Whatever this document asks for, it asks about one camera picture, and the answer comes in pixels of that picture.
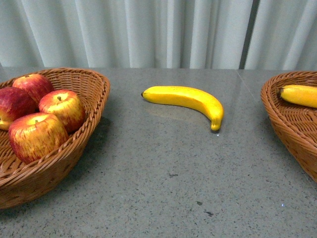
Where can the small red yellow apple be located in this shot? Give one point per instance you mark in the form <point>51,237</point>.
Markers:
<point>67,106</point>

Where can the large red yellow apple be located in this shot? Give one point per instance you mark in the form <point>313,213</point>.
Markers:
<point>35,135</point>

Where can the small far yellow banana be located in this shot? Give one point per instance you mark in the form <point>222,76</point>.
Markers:
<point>188,97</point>

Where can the red apple in back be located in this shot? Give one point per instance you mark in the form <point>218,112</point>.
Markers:
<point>36,85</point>

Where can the right brown wicker basket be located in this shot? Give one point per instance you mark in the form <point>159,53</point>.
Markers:
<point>296,126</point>

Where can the brown wicker basket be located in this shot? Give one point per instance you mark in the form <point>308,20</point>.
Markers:
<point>21,183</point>
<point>296,126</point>

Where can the dark red apple front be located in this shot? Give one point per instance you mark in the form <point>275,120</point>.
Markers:
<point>14,103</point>

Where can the white pleated curtain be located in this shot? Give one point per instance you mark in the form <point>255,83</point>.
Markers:
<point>218,34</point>

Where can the left brown wicker basket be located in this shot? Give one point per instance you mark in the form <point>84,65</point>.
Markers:
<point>21,183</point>

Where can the straight banana in basket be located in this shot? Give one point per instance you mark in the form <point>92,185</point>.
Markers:
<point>299,94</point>

